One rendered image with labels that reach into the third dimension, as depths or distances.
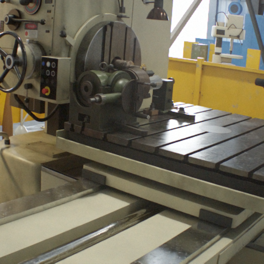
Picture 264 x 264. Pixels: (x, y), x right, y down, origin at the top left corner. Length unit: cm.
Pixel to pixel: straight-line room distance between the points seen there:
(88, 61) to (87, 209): 97
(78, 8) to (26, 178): 122
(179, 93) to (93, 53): 241
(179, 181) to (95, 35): 110
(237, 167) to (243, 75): 274
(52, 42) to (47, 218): 115
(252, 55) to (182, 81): 342
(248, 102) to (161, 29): 155
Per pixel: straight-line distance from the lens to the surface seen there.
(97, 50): 266
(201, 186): 191
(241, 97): 456
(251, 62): 813
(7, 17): 288
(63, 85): 250
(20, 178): 313
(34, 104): 385
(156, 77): 275
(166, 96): 282
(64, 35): 252
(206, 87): 474
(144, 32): 319
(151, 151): 206
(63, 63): 247
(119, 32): 278
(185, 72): 486
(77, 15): 266
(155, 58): 333
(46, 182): 290
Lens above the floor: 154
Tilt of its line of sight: 13 degrees down
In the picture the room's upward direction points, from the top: 5 degrees clockwise
